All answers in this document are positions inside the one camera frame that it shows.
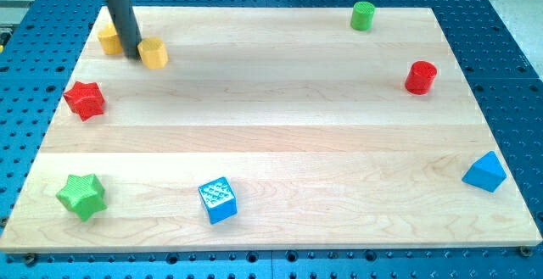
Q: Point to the blue cube block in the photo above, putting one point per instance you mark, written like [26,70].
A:
[218,199]

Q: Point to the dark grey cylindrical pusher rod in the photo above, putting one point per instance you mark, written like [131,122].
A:
[125,22]

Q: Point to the yellow hexagon block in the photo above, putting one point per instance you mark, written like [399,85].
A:
[153,53]

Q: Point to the red cylinder block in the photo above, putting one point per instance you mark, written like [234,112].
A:
[420,78]

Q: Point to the green cylinder block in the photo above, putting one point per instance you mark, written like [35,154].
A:
[362,16]

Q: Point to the light wooden board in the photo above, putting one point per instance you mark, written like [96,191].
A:
[308,119]

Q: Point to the green star block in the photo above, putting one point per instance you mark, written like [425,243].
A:
[82,195]

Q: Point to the blue triangle block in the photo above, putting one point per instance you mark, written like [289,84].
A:
[486,173]

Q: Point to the yellow block behind rod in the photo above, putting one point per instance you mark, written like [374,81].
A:
[109,40]

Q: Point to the red star block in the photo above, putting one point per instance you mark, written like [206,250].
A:
[85,100]

